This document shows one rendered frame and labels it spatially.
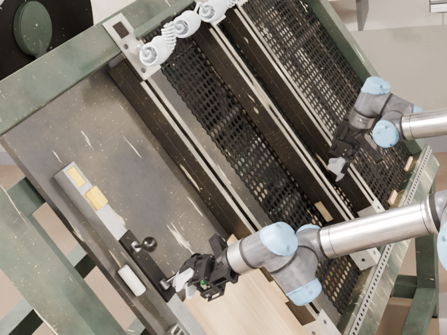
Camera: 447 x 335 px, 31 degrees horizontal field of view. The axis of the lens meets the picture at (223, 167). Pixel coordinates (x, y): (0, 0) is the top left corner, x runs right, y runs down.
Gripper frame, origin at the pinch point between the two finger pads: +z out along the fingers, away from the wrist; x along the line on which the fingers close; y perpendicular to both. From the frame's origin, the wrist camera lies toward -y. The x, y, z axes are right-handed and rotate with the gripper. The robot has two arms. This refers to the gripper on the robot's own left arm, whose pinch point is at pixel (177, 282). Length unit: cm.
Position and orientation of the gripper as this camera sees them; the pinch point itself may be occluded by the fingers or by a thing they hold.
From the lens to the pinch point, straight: 200.1
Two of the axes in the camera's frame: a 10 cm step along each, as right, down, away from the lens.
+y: -1.6, 6.9, -7.1
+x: 6.8, 5.9, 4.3
